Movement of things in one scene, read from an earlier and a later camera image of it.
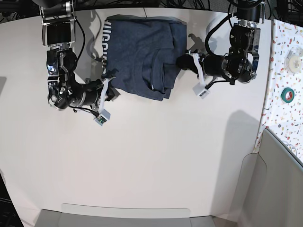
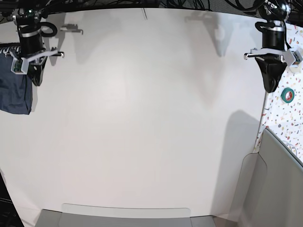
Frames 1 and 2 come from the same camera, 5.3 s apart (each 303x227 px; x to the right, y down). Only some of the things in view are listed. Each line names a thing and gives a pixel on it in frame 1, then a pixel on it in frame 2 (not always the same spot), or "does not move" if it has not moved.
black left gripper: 88,93 to 31,42
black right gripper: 212,64 to 271,68
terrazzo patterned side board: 282,110 does not move
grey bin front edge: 76,215 does not move
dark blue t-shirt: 141,51 to 16,90
